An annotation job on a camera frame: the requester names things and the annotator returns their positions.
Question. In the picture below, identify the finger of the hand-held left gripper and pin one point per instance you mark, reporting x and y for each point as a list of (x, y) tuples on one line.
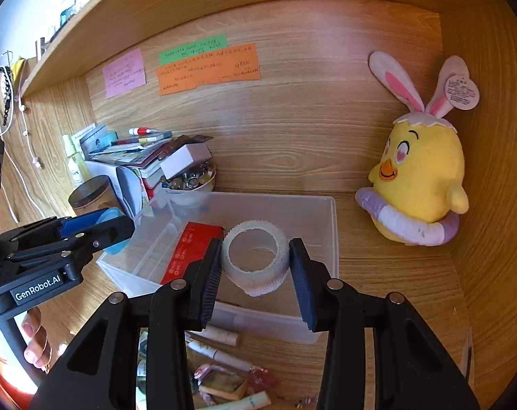
[(81, 223), (109, 232)]

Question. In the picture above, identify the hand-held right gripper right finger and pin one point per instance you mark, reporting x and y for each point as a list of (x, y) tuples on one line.
[(303, 286)]

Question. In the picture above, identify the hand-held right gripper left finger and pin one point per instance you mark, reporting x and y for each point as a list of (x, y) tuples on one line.
[(209, 282)]

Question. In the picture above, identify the white lace tape roll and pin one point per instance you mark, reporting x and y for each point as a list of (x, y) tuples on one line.
[(258, 282)]

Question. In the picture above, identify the clear plastic storage bin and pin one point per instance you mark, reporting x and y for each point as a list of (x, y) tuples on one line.
[(309, 222)]

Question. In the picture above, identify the person's left hand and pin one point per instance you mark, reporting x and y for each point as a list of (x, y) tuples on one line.
[(36, 341)]

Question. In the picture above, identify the brown round tin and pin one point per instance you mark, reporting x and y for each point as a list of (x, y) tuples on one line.
[(91, 192)]

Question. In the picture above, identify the red box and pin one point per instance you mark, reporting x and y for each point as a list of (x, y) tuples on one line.
[(185, 252)]

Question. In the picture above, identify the white curved stand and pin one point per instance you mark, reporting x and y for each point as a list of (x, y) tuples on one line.
[(128, 188)]

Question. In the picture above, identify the beige cosmetic tube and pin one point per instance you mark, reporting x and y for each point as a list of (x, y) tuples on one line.
[(224, 335)]

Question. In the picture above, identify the white lotion bottle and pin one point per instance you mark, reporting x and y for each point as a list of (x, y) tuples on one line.
[(74, 166)]

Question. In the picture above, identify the white pen with gold tip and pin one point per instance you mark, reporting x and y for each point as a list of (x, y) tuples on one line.
[(224, 356)]

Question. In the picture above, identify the stack of books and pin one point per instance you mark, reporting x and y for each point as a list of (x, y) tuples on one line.
[(130, 153)]

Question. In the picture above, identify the white bowl of marbles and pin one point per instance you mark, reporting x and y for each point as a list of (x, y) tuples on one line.
[(190, 179)]

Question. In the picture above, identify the white rectangular box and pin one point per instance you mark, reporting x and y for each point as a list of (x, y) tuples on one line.
[(181, 158)]

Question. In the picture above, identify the tan wrapped block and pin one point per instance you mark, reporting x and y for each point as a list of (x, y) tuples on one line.
[(222, 386)]

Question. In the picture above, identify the red and white marker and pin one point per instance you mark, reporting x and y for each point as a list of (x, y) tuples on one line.
[(145, 130)]

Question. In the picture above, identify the pink sticky note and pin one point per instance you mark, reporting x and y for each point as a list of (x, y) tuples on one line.
[(124, 72)]

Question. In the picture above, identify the yellow cloth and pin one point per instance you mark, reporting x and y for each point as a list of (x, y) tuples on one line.
[(17, 68)]

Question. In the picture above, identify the yellow chick plush toy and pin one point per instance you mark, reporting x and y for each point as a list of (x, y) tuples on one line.
[(420, 166)]

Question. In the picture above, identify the orange sticky note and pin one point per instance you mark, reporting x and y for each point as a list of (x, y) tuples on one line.
[(207, 74)]

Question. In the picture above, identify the green sticky note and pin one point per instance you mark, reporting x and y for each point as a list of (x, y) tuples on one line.
[(190, 49)]

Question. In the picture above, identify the wooden shelf board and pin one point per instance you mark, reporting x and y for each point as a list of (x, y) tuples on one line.
[(113, 21)]

